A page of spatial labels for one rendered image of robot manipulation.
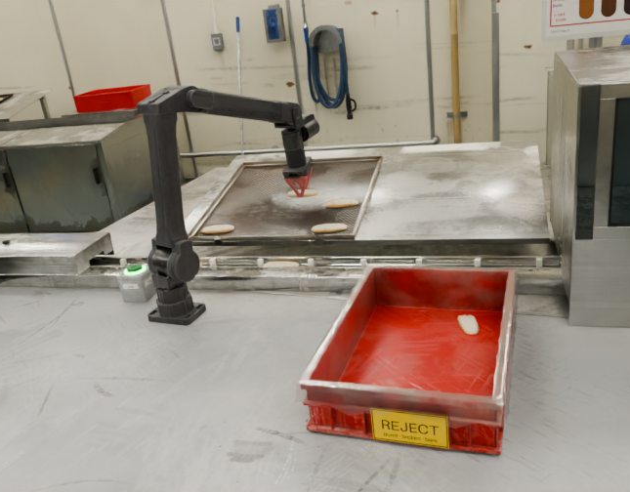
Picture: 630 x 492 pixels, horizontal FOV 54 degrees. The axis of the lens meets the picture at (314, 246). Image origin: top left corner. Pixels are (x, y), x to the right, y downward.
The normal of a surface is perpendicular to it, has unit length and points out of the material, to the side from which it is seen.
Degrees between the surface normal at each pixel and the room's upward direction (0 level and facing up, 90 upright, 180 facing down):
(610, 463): 0
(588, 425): 0
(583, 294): 90
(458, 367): 0
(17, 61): 90
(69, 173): 91
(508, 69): 90
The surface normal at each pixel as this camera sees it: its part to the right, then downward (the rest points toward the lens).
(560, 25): -0.34, 0.39
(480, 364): -0.11, -0.92
